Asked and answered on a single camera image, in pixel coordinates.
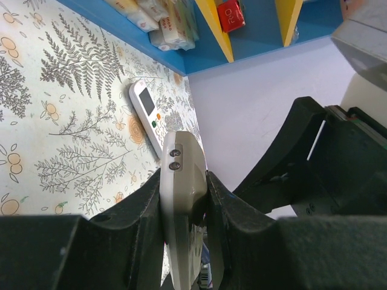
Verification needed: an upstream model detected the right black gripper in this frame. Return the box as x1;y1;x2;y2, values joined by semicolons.
233;97;386;216

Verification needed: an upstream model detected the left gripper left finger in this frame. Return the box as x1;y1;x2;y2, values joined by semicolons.
1;172;164;289

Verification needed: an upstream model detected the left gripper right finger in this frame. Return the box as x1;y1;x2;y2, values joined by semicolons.
206;172;386;289

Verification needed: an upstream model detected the white remote control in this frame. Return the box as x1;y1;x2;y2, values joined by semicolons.
128;79;164;159
159;131;207;289

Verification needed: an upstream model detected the floral table mat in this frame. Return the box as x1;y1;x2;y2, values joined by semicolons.
1;1;200;218

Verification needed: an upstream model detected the blue yellow pink shelf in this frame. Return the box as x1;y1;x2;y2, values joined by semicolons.
62;1;343;76

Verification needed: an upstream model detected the red box on shelf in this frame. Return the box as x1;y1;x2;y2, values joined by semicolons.
217;0;246;33

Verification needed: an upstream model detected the white tissue packs row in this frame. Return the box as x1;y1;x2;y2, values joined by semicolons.
107;0;200;51

